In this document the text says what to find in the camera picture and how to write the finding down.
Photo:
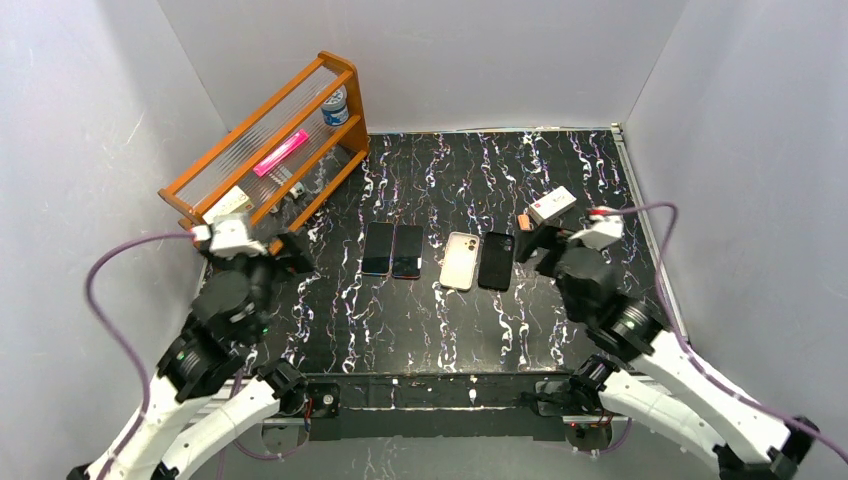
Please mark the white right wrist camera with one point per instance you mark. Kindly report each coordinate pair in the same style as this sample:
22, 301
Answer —
606, 227

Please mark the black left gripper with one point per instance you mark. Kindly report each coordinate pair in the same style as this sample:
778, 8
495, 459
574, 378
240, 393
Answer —
284, 257

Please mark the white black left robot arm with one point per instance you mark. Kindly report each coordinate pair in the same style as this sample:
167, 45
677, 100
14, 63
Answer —
162, 440

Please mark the white blue round jar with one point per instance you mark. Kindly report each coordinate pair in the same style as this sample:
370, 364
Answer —
334, 109

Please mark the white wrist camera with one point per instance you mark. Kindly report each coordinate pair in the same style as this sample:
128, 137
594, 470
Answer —
606, 227
228, 236

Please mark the white red box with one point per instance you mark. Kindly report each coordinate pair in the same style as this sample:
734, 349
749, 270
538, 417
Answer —
551, 205

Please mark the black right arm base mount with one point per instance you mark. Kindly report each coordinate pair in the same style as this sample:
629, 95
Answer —
550, 398

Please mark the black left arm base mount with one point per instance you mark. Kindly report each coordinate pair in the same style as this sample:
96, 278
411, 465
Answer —
323, 399

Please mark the cream green box on shelf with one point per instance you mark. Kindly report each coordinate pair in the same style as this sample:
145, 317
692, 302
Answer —
234, 201

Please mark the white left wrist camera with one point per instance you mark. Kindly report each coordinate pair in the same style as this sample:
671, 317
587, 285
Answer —
228, 236

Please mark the black phone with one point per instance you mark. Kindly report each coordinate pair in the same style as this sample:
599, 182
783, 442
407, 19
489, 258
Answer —
377, 249

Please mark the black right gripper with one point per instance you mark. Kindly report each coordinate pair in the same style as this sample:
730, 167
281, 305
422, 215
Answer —
543, 244

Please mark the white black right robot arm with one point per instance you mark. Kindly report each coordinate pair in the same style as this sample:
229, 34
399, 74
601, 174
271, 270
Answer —
646, 374

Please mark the pink flat box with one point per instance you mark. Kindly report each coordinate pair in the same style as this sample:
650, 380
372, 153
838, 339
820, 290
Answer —
281, 152

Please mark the orange wooden shelf rack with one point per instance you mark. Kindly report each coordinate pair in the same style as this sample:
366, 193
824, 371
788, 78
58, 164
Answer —
322, 164

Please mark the small item on lower shelf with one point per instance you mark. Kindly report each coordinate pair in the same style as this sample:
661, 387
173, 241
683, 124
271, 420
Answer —
297, 190

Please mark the orange white marker tube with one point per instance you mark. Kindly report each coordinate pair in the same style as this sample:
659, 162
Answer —
524, 223

